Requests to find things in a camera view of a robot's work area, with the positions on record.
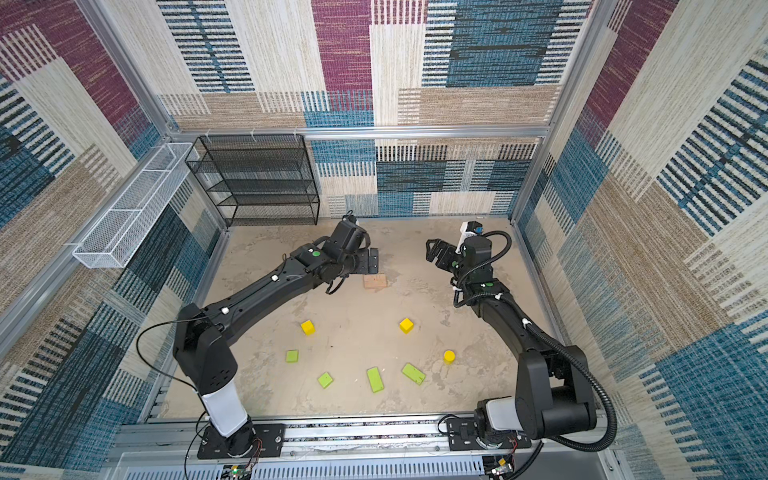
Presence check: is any natural wood block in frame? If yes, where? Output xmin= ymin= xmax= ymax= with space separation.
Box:
xmin=363 ymin=274 xmax=388 ymax=290

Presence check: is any yellow cube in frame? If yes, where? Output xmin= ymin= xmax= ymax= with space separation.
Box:
xmin=399 ymin=318 xmax=415 ymax=334
xmin=301 ymin=320 xmax=316 ymax=336

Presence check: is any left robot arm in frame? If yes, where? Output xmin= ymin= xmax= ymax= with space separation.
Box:
xmin=135 ymin=233 xmax=373 ymax=458

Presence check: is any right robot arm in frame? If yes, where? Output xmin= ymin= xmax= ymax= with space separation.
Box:
xmin=425 ymin=231 xmax=618 ymax=452

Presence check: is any yellow cylinder block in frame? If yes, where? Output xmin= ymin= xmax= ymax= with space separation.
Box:
xmin=443 ymin=350 xmax=456 ymax=365

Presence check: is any long green block right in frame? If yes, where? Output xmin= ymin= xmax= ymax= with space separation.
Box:
xmin=401 ymin=363 xmax=426 ymax=385

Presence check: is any long green block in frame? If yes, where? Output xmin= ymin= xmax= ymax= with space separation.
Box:
xmin=401 ymin=363 xmax=426 ymax=385
xmin=366 ymin=367 xmax=384 ymax=393

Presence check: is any long green block middle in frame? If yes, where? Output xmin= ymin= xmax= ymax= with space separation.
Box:
xmin=366 ymin=367 xmax=384 ymax=393

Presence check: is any small green block tilted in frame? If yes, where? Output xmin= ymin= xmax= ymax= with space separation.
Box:
xmin=318 ymin=372 xmax=334 ymax=389

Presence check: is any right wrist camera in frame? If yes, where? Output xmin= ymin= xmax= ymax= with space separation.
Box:
xmin=456 ymin=221 xmax=492 ymax=269

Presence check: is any black mesh wire shelf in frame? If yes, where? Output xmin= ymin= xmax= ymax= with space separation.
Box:
xmin=185 ymin=134 xmax=320 ymax=227

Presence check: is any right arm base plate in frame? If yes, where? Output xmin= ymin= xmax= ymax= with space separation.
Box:
xmin=438 ymin=415 xmax=533 ymax=452

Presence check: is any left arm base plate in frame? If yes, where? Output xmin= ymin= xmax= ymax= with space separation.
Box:
xmin=196 ymin=423 xmax=286 ymax=460

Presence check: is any aluminium front rail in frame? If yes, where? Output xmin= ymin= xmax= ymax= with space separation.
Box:
xmin=99 ymin=414 xmax=633 ymax=479

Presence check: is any white mesh wall basket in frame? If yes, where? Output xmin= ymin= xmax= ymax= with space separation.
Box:
xmin=73 ymin=143 xmax=192 ymax=269

